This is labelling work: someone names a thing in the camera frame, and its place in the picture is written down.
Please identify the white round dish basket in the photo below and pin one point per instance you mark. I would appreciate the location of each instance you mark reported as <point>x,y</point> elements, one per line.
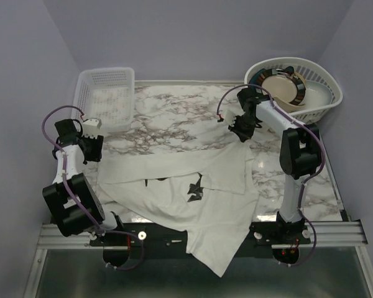
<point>309,71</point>

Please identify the white rectangular perforated basket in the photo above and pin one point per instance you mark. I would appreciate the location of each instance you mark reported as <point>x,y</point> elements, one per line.
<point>107,94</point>

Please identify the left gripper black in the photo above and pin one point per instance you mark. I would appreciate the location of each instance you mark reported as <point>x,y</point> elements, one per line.
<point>96,154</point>

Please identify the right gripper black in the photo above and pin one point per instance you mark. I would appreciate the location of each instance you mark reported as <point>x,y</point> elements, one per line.
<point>242,135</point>

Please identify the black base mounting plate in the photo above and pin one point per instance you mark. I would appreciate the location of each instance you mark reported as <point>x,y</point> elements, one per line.
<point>265,240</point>

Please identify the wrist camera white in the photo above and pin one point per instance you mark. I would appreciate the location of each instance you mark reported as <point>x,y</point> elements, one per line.
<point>229,117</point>
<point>91,128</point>

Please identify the striped rim plate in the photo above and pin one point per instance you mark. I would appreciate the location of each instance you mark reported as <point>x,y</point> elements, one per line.
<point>283,83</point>

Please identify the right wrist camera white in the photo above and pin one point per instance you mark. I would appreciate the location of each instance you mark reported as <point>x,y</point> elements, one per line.
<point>229,117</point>

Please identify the white oval dish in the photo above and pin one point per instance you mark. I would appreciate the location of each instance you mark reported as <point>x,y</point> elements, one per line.
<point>316,95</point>

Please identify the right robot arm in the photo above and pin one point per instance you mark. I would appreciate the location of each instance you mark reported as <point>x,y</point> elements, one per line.
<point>301,156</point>

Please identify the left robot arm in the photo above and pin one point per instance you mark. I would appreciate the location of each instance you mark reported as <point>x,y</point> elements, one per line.
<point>73,204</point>

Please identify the beige plastic dish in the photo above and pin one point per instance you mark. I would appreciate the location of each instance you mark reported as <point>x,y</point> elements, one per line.
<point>287,107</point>

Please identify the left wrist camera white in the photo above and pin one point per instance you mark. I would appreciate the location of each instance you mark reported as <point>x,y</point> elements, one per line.
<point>91,128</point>

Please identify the white printed t shirt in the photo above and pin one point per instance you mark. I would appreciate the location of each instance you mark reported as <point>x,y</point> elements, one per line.
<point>209,194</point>

